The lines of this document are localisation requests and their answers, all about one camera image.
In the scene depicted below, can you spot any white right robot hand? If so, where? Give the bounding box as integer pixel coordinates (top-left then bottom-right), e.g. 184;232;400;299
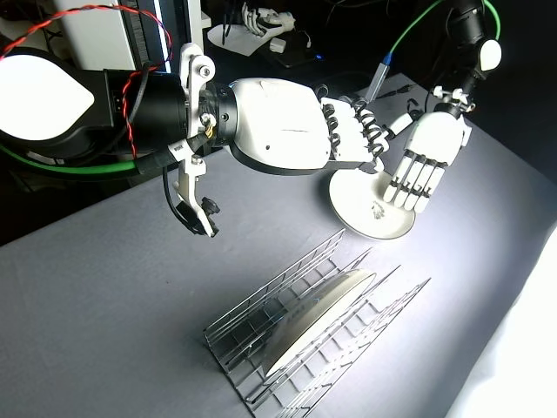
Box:
227;77;392;176

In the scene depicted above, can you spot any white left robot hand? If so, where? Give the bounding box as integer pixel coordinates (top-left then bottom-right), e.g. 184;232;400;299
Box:
382;108;474;214

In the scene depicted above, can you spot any white plate with dark rim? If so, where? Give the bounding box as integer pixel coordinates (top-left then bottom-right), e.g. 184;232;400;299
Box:
328;167;418;241
263;268;379;380

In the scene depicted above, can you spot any flat black device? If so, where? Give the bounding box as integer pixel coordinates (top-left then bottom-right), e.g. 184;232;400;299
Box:
260;43;327;70

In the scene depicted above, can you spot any white stand base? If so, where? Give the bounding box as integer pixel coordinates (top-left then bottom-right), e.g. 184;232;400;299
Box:
206;24;279;57

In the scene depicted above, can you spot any white skeletal hand model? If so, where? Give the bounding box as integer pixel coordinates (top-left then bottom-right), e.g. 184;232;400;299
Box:
239;1;298;39

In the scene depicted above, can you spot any grey cable adapter box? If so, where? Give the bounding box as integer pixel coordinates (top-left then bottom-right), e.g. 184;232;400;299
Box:
364;51;395;104

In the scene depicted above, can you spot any silver wire dish rack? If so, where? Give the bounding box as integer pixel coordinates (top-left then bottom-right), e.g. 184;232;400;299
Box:
203;229;432;415

